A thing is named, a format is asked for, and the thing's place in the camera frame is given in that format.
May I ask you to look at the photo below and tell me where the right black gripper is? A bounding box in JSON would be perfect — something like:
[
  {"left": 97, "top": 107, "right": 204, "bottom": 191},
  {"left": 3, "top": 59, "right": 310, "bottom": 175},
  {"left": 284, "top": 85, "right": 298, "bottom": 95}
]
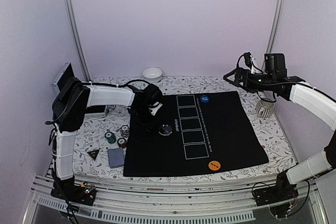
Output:
[{"left": 224, "top": 67, "right": 276, "bottom": 93}]

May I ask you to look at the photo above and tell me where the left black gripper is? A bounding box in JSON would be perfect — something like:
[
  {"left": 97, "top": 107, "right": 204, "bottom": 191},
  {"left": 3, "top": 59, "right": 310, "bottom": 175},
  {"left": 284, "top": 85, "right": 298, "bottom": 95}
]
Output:
[{"left": 134, "top": 106, "right": 161, "bottom": 132}]

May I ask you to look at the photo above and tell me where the clear dealer button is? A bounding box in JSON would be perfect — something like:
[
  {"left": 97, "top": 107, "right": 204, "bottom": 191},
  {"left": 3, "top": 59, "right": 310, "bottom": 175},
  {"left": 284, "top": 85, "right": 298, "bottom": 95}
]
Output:
[{"left": 159, "top": 124, "right": 173, "bottom": 136}]

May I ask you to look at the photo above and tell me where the blue small blind button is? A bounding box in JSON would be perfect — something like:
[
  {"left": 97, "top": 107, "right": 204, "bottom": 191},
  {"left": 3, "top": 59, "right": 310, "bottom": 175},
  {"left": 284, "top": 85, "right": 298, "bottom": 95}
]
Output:
[{"left": 200, "top": 95, "right": 209, "bottom": 103}]

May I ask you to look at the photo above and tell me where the orange big blind button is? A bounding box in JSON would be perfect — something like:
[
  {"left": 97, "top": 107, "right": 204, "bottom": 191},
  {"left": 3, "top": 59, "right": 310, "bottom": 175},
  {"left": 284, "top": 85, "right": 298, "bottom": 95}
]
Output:
[{"left": 208, "top": 161, "right": 221, "bottom": 171}]

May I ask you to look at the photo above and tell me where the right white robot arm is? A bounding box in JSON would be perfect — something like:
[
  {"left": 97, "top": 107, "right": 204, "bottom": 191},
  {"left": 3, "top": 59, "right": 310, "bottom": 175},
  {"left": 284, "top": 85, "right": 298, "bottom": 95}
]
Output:
[{"left": 223, "top": 52, "right": 335, "bottom": 201}]

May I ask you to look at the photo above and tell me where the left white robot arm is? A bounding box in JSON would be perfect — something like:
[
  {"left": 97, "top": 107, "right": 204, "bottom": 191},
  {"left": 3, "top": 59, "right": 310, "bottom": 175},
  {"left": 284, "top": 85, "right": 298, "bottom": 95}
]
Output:
[{"left": 50, "top": 77, "right": 163, "bottom": 200}]

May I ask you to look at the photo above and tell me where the white ceramic bowl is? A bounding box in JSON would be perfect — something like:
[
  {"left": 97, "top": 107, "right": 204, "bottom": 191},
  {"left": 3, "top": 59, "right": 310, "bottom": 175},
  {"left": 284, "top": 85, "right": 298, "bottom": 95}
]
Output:
[{"left": 142, "top": 68, "right": 163, "bottom": 83}]

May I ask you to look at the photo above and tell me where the white ribbed cup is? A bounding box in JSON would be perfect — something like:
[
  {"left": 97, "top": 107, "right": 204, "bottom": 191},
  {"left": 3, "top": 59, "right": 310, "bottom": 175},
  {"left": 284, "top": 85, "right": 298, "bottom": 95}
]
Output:
[{"left": 255, "top": 100, "right": 275, "bottom": 119}]

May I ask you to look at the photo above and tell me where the white poker chip stack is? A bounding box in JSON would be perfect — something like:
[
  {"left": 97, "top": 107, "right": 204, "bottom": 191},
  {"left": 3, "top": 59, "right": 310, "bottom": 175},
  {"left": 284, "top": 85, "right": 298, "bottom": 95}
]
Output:
[{"left": 120, "top": 125, "right": 130, "bottom": 138}]

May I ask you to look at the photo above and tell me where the red poker chip stack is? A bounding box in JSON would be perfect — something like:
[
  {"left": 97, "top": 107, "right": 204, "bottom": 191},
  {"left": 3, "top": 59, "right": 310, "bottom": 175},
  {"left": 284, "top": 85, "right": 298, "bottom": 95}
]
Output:
[{"left": 117, "top": 138, "right": 127, "bottom": 149}]

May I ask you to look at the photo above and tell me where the green poker chip stack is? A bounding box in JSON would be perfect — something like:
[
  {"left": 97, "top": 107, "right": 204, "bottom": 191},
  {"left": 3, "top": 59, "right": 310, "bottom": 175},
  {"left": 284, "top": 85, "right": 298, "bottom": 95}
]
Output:
[{"left": 104, "top": 131, "right": 117, "bottom": 144}]

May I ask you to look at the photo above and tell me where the blue card deck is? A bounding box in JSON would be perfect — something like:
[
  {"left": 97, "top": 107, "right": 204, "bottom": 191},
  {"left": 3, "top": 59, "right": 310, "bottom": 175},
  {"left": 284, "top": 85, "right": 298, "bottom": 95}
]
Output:
[{"left": 107, "top": 148, "right": 124, "bottom": 168}]

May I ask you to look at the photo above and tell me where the black poker mat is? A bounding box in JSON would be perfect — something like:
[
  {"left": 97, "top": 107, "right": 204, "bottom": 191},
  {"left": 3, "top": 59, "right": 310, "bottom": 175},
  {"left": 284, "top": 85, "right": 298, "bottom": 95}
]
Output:
[{"left": 123, "top": 91, "right": 269, "bottom": 177}]

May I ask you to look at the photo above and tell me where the black triangular marker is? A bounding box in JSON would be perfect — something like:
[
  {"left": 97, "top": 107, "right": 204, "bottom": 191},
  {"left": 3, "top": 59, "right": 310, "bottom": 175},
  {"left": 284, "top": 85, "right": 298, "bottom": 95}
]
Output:
[{"left": 87, "top": 149, "right": 100, "bottom": 161}]

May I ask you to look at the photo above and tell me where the silver poker chip case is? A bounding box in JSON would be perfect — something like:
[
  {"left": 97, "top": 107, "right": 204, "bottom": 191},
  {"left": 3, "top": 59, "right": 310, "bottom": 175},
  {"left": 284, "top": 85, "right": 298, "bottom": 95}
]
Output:
[{"left": 52, "top": 62, "right": 117, "bottom": 119}]

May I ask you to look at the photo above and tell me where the right aluminium frame post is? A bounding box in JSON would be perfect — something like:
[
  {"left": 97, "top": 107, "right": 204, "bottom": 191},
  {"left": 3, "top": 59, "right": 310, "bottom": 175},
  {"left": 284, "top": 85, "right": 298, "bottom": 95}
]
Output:
[{"left": 257, "top": 0, "right": 289, "bottom": 84}]

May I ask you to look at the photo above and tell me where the aluminium frame post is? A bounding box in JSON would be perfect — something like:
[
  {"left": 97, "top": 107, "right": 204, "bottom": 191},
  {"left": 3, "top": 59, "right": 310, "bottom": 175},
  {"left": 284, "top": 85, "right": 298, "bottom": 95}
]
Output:
[
  {"left": 64, "top": 0, "right": 91, "bottom": 81},
  {"left": 257, "top": 0, "right": 289, "bottom": 84}
]

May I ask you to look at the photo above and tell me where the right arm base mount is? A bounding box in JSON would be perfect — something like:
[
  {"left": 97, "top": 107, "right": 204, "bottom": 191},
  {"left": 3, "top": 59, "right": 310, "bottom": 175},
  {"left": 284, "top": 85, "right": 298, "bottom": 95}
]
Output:
[{"left": 251, "top": 183, "right": 299, "bottom": 206}]

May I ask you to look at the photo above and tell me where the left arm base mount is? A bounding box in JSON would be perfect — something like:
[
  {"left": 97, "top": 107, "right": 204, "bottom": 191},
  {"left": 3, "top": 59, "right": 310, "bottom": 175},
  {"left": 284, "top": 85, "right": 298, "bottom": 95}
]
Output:
[{"left": 50, "top": 181, "right": 97, "bottom": 206}]

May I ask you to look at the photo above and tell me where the left aluminium frame post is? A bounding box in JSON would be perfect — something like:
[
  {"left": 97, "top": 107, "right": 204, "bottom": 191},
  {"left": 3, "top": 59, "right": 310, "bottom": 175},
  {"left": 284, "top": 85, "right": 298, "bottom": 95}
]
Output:
[{"left": 64, "top": 0, "right": 91, "bottom": 81}]

